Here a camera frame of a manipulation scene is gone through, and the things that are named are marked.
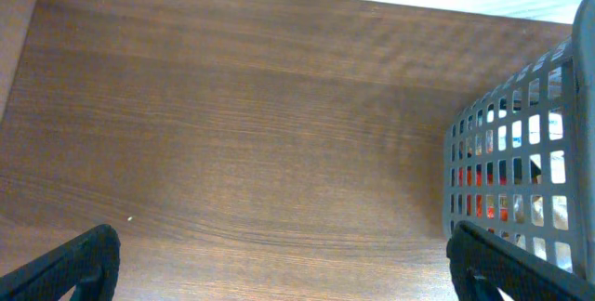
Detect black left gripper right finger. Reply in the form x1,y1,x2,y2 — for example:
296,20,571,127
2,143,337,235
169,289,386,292
446,220,594,301

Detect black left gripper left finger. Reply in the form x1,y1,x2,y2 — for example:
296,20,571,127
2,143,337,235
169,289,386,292
1,224,120,301

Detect spaghetti packet with red ends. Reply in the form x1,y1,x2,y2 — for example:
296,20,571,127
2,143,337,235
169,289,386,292
452,161,509,222

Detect grey plastic basket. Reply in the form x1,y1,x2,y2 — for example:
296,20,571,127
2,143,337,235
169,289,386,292
442,0,594,281

